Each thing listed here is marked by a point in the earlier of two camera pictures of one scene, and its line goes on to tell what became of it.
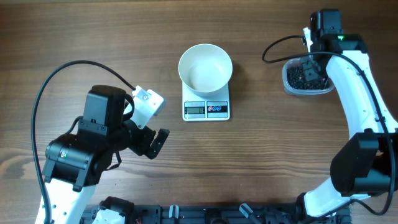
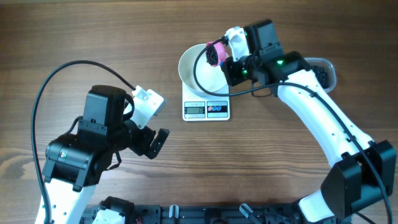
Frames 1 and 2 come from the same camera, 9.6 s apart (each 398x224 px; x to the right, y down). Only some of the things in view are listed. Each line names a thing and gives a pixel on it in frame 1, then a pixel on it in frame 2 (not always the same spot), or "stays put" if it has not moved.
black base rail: (268, 213) stays put
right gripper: (307, 70) → (232, 78)
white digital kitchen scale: (201, 107) stays put
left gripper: (147, 134) stays put
